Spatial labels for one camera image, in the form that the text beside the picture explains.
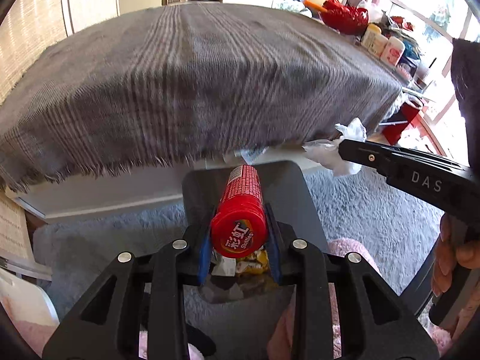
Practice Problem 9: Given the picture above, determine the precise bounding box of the black trash bin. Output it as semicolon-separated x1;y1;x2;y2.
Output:
182;161;329;304

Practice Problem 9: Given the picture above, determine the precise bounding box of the yellow snack bag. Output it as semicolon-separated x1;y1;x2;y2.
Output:
235;249;269;275

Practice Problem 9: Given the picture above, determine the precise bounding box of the grey plaid table cloth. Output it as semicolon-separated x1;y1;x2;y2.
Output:
1;3;402;192

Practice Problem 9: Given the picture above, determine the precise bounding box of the clear plastic wrap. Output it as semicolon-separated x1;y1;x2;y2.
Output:
303;118;367;177

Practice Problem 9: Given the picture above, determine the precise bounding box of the white cream bottle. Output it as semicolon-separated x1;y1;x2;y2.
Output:
368;33;388;59

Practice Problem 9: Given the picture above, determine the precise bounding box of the red cylindrical snack can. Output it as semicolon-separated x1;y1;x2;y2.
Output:
211;165;268;258

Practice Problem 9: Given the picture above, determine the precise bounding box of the bamboo folding screen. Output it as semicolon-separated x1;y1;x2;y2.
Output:
1;0;120;99

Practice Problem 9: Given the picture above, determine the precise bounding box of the red plastic basket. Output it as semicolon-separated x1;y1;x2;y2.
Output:
320;0;368;36

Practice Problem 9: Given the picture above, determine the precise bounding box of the person's right hand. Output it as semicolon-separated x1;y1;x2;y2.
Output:
431;214;480;297

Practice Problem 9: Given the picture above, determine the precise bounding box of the white yellow-cap bottle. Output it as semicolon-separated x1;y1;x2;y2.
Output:
361;23;382;49

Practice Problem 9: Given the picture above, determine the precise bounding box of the white pink-label bottle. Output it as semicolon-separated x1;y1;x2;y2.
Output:
380;36;405;68

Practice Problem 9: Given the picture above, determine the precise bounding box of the white blue paper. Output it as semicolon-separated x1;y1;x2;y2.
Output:
211;251;237;277

